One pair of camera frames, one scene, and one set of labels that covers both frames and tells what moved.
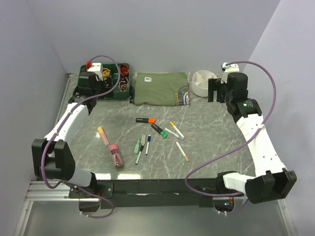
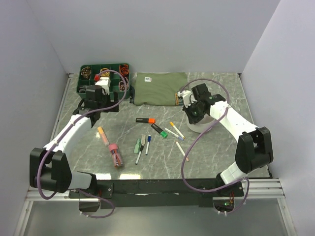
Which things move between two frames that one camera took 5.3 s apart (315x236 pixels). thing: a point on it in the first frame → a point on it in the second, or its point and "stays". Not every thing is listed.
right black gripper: x=214 y=84 → x=193 y=119
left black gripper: x=109 y=84 → x=115 y=98
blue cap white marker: x=149 y=140 stays
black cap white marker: x=139 y=154 stays
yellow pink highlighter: x=105 y=138 stays
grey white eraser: x=143 y=138 stays
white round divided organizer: x=200 y=82 → x=202 y=126
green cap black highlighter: x=164 y=133 stays
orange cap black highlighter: x=149 y=120 stays
